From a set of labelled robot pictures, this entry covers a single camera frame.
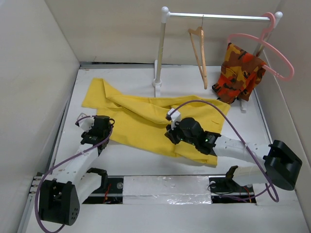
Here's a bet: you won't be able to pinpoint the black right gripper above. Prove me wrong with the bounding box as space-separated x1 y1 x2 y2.
165 119 197 146

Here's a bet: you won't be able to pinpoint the yellow trousers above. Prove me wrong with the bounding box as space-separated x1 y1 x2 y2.
82 78 230 166

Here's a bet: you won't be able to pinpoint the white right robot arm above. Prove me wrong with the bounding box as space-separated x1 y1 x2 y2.
165 116 302 191

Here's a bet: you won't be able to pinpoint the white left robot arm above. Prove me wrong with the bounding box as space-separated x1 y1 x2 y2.
36 115 115 226

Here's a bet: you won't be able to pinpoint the orange camouflage trousers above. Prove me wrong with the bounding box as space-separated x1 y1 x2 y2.
212 43 266 104

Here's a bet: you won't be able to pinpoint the wooden hanger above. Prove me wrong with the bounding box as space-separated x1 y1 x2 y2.
188 15 208 89

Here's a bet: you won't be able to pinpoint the pink plastic hanger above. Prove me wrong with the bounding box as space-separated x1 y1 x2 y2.
227 12 294 81

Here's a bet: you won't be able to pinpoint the white clothes rack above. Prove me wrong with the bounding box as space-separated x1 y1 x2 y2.
153 6 283 97

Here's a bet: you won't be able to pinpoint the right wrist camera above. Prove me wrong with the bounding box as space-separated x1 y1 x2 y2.
166 108 181 130

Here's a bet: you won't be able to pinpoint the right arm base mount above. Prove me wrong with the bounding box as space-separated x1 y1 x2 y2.
207 176 257 204

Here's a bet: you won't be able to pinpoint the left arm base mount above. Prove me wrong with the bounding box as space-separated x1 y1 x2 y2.
90 176 124 204

